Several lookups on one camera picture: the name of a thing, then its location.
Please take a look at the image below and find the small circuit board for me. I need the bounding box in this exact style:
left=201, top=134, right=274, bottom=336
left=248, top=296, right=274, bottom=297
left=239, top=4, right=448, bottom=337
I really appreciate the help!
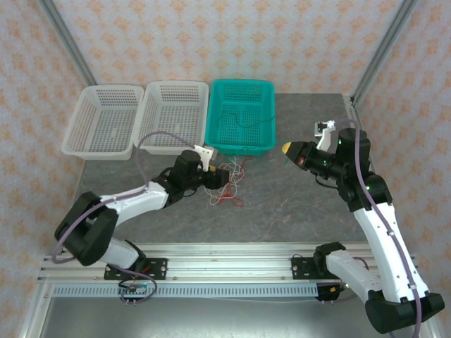
left=118, top=283, right=149, bottom=299

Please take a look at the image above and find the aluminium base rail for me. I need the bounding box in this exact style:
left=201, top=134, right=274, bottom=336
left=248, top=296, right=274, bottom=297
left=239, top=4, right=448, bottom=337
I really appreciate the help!
left=38, top=242, right=420, bottom=282

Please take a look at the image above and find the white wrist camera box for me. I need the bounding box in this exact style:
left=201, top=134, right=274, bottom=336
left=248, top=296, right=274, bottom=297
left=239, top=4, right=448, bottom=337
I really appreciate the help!
left=313, top=119, right=336, bottom=151
left=192, top=144, right=218, bottom=173

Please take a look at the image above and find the thin white cable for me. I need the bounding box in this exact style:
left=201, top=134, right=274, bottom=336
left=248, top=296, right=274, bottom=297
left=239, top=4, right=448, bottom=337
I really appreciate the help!
left=206, top=156, right=247, bottom=207

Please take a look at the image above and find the grey slotted cable duct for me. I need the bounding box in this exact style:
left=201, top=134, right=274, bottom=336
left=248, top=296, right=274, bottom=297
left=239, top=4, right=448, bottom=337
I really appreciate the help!
left=52, top=284, right=320, bottom=299

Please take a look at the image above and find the thin green cable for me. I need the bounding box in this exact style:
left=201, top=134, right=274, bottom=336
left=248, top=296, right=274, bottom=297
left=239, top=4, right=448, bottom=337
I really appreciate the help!
left=216, top=108, right=293, bottom=166

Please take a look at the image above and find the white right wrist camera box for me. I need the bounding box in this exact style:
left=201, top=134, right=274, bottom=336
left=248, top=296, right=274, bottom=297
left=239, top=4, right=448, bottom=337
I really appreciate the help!
left=313, top=119, right=336, bottom=151

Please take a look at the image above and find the aluminium frame post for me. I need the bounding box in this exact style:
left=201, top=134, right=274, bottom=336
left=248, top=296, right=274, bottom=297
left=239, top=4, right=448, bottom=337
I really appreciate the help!
left=350, top=0, right=420, bottom=106
left=37, top=0, right=98, bottom=85

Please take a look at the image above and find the black cable connector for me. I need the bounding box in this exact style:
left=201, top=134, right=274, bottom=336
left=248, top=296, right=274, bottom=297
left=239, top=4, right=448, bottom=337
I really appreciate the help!
left=315, top=283, right=348, bottom=303

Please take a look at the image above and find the aluminium table edge rail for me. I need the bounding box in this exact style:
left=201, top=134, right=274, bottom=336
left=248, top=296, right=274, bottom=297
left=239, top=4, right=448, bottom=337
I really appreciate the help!
left=344, top=94, right=364, bottom=127

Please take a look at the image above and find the white plastic basket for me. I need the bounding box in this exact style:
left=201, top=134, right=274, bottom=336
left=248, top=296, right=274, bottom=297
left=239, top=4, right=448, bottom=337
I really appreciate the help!
left=134, top=80, right=210, bottom=156
left=61, top=83, right=145, bottom=161

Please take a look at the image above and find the thin wires bundle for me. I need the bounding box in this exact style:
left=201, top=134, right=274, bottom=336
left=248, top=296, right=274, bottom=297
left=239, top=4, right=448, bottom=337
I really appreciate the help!
left=209, top=156, right=249, bottom=208

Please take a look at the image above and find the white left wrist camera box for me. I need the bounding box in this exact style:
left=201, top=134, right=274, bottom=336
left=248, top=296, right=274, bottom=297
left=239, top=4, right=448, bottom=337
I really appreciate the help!
left=192, top=144, right=218, bottom=173

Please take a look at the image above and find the aluminium frame beam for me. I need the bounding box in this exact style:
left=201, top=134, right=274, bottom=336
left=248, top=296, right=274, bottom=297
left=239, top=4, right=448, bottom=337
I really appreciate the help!
left=17, top=283, right=54, bottom=338

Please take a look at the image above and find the teal plastic basket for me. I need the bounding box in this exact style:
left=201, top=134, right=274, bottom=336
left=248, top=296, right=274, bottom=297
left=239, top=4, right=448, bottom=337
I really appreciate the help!
left=204, top=79, right=277, bottom=156

